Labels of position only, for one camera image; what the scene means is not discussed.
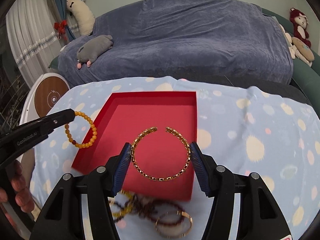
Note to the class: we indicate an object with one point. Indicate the red shallow box tray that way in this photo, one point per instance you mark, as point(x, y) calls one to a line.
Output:
point(125, 115)

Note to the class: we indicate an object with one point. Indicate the white plush cow pillow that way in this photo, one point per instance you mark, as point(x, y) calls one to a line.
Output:
point(83, 15)

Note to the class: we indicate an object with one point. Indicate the red monkey plush toy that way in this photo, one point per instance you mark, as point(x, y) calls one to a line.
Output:
point(300, 23)

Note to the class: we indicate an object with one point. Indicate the light blue dotted tablecloth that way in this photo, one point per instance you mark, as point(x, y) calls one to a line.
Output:
point(246, 130)

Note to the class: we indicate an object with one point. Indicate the blue-grey bed blanket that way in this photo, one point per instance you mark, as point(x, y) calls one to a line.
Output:
point(154, 38)

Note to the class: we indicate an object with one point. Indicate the thin gold bangle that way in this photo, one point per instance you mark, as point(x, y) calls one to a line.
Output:
point(174, 224)

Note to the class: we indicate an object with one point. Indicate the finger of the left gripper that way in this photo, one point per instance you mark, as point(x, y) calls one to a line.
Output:
point(53, 122)

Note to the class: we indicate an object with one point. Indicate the red ribbon bow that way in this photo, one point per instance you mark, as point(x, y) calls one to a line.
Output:
point(60, 27)

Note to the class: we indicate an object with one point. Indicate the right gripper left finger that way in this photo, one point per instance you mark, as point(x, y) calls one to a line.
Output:
point(105, 182)

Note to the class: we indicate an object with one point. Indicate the beige round plush toy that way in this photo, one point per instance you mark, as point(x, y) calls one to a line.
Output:
point(303, 49)

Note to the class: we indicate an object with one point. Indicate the white sheer curtain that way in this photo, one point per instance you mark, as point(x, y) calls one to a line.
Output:
point(32, 38)

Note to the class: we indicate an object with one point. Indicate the white round wooden-top device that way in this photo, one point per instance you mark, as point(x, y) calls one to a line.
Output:
point(43, 95)

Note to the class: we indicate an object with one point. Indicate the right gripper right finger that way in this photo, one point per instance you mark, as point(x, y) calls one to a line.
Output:
point(217, 182)

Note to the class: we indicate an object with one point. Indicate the green sofa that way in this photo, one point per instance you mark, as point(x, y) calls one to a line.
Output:
point(306, 72)

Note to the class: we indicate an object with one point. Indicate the grey plush mouse toy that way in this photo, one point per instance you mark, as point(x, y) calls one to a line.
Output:
point(91, 50)

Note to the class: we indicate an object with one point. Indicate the person's left hand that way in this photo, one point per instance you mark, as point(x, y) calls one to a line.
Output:
point(23, 196)

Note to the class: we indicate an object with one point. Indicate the dark garnet bead strand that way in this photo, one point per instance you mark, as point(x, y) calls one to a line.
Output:
point(141, 206)

